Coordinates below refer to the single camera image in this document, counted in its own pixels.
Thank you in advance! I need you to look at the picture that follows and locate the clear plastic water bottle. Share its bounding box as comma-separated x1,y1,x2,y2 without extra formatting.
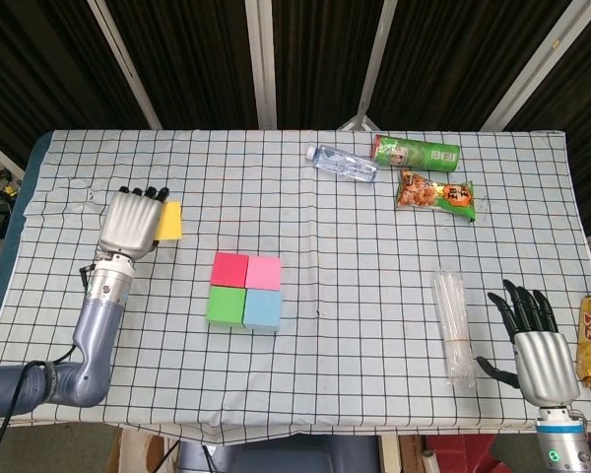
304,143,380,185

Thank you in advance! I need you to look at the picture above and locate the yellow foam cube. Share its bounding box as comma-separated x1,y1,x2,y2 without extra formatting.
156,199,184,242

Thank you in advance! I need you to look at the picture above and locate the grey robot torso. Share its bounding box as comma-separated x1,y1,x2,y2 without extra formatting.
176,435,381,473

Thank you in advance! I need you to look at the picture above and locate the light blue foam cube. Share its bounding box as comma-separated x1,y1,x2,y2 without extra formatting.
241,288,284,333

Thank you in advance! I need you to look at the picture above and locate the green foam cube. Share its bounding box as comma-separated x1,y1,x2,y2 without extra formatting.
205,285,248,328

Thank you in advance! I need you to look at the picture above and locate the red foam cube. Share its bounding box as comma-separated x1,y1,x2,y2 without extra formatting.
209,251,251,289

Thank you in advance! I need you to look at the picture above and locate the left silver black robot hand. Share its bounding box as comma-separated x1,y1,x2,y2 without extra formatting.
98,184,171,261

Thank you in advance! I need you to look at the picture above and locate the white metal frame post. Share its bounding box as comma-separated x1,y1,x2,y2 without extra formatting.
477,0,585,132
243,0,279,131
338,0,402,132
85,0,164,131

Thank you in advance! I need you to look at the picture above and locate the green orange snack bag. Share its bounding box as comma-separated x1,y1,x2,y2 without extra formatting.
393,169,478,225

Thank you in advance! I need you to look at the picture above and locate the clear plastic straw pack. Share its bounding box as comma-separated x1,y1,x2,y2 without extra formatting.
430,268,476,387

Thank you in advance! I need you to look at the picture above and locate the green chips can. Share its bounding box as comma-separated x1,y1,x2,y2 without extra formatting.
369,133,462,175

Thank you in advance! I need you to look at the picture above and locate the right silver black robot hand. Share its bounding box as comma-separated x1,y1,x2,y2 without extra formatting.
474,278,582,407

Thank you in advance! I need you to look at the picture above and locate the red plastic stool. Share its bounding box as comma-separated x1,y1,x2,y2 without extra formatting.
425,433,499,473

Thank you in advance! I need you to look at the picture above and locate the dark brown curtain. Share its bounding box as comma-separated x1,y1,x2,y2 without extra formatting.
0,0,591,237

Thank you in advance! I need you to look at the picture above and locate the pink foam cube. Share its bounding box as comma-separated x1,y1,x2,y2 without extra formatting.
244,254,283,294

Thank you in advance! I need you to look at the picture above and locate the white black checkered tablecloth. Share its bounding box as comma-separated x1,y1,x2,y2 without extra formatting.
0,128,591,447

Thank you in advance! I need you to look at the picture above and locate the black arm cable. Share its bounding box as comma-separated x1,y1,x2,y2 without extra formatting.
0,263,99,473

